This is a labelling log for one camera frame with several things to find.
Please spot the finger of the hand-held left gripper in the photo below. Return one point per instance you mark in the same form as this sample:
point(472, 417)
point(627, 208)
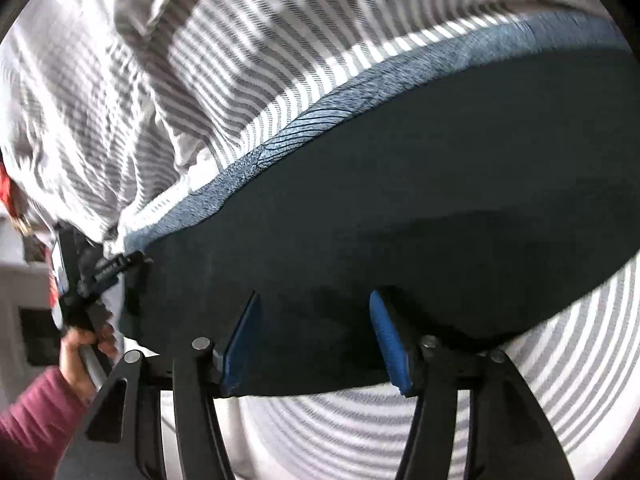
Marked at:
point(120, 263)

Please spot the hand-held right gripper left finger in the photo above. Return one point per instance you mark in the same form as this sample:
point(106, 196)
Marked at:
point(242, 346)

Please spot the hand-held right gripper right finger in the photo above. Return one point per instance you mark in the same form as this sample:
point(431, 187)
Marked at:
point(387, 341)

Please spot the dark navy pants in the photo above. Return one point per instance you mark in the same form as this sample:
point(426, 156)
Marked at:
point(400, 185)

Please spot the person's left forearm maroon sleeve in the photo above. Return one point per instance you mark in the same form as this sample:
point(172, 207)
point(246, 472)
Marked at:
point(35, 420)

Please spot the person's left hand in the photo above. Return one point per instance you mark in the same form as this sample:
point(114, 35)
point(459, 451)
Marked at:
point(75, 367)

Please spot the white cabinet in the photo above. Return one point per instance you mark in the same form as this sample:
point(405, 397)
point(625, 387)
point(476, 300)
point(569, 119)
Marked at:
point(20, 280)

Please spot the red cloth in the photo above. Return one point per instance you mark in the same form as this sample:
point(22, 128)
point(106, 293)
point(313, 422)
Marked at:
point(5, 187)

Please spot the white grey striped bed sheet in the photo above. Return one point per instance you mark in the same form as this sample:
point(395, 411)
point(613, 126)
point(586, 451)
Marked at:
point(550, 385)

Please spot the grey striped duvet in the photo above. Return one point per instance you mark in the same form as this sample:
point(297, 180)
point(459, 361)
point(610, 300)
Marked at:
point(150, 85)

